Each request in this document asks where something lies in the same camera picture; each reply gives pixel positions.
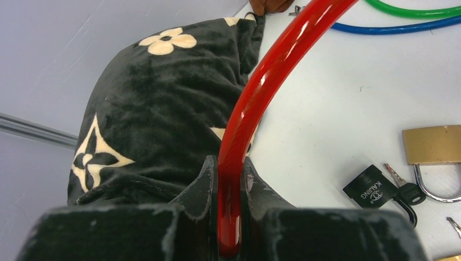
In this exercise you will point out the blue cable lock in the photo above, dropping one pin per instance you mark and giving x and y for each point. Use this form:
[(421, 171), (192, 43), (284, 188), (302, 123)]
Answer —
[(395, 30)]

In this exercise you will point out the small brass padlock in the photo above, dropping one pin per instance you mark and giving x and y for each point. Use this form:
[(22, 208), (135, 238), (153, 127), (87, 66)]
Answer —
[(450, 258)]

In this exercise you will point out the small padlock keys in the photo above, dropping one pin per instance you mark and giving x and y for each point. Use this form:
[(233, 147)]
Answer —
[(455, 225)]

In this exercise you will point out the green cable lock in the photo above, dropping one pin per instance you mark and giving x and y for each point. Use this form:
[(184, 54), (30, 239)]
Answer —
[(414, 13)]

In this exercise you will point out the black padlock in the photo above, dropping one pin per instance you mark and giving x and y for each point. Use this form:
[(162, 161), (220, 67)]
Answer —
[(371, 190)]

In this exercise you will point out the red cable lock keys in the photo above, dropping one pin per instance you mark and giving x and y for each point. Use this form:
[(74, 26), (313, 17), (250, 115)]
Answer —
[(297, 10)]

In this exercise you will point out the black floral patterned blanket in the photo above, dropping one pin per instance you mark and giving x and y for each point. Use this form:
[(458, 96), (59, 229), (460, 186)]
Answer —
[(159, 108)]

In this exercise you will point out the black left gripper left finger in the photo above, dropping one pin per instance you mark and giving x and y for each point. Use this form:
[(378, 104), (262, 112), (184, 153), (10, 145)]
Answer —
[(184, 229)]

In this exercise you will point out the red cable lock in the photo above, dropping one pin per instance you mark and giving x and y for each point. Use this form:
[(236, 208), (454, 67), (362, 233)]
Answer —
[(282, 57)]

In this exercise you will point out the brown crumpled cloth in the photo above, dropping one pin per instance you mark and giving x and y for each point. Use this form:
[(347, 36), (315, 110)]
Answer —
[(262, 7)]

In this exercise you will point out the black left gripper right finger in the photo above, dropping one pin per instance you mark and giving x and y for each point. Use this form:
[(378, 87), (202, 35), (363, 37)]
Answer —
[(273, 229)]

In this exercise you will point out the small key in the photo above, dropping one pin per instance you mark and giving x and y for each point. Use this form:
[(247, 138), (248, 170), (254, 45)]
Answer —
[(410, 192)]

